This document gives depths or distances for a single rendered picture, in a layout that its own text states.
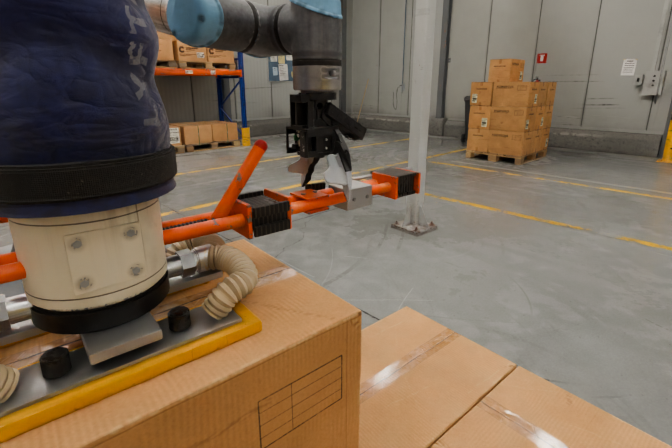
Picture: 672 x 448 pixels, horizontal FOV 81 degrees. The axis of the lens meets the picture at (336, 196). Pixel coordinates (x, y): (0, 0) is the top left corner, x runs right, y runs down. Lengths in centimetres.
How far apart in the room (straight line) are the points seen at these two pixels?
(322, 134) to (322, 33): 17
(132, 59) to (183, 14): 22
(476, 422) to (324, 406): 49
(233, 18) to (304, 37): 12
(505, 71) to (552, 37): 223
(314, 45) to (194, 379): 54
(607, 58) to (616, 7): 91
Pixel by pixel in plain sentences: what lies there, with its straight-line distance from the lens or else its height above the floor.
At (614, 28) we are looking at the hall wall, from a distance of 975.
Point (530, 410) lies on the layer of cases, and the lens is 117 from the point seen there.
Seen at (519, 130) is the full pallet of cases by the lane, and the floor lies 57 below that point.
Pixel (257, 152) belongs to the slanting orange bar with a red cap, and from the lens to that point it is 68.
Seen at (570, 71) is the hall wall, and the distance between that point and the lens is 987.
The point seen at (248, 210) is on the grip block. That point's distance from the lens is 65.
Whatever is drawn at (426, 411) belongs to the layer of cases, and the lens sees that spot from 109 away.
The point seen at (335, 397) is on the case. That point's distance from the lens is 71.
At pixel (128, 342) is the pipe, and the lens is 56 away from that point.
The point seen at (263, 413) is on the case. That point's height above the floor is 86.
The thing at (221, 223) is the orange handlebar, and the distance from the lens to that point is 65.
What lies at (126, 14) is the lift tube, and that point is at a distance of 53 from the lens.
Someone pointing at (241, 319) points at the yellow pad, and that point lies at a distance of 61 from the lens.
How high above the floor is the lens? 129
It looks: 16 degrees down
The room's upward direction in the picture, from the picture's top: straight up
